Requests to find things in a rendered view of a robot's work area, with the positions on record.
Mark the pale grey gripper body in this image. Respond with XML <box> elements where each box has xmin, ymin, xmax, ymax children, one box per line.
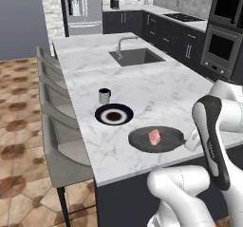
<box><xmin>184</xmin><ymin>129</ymin><xmax>202</xmax><ymax>152</ymax></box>

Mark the dark grey frying pan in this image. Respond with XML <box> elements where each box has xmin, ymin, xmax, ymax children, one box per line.
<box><xmin>127</xmin><ymin>125</ymin><xmax>188</xmax><ymax>154</ymax></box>

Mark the pink raw steak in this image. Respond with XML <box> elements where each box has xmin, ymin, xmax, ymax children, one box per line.
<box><xmin>148</xmin><ymin>128</ymin><xmax>162</xmax><ymax>146</ymax></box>

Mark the dark blue rimmed plate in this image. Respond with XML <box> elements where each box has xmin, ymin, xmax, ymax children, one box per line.
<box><xmin>94</xmin><ymin>103</ymin><xmax>135</xmax><ymax>126</ymax></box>

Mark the dark island base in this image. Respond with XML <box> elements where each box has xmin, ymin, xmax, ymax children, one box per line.
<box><xmin>94</xmin><ymin>144</ymin><xmax>243</xmax><ymax>227</ymax></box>

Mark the dark grey mug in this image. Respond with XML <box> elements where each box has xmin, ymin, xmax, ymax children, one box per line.
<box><xmin>98</xmin><ymin>87</ymin><xmax>112</xmax><ymax>105</ymax></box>

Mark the grey inset sink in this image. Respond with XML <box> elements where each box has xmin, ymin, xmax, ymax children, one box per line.
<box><xmin>108</xmin><ymin>47</ymin><xmax>167</xmax><ymax>68</ymax></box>

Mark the dark base cupboard run with drawers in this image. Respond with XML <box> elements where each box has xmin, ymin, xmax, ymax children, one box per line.
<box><xmin>141</xmin><ymin>10</ymin><xmax>211</xmax><ymax>77</ymax></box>

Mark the silver sink tap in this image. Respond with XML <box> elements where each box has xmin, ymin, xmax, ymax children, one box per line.
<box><xmin>115</xmin><ymin>35</ymin><xmax>140</xmax><ymax>60</ymax></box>

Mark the black hob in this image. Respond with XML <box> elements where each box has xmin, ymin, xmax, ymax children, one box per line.
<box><xmin>162</xmin><ymin>12</ymin><xmax>206</xmax><ymax>23</ymax></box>

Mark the grey bar stool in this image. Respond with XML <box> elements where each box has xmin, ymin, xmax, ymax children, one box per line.
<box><xmin>37</xmin><ymin>81</ymin><xmax>80</xmax><ymax>131</ymax></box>
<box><xmin>41</xmin><ymin>112</ymin><xmax>96</xmax><ymax>227</ymax></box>
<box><xmin>36</xmin><ymin>60</ymin><xmax>69</xmax><ymax>92</ymax></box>
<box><xmin>35</xmin><ymin>46</ymin><xmax>63</xmax><ymax>77</ymax></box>

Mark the steel built-in microwave oven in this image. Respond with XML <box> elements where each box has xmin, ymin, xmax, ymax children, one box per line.
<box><xmin>208</xmin><ymin>0</ymin><xmax>243</xmax><ymax>29</ymax></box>

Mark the black coffee machine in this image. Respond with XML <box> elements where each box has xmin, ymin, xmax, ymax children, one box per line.
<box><xmin>109</xmin><ymin>0</ymin><xmax>121</xmax><ymax>10</ymax></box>

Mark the stainless steel fridge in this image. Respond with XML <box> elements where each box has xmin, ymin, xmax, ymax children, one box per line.
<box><xmin>59</xmin><ymin>0</ymin><xmax>104</xmax><ymax>38</ymax></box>

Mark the steel wall oven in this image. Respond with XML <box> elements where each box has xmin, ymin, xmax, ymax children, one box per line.
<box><xmin>199</xmin><ymin>24</ymin><xmax>243</xmax><ymax>81</ymax></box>

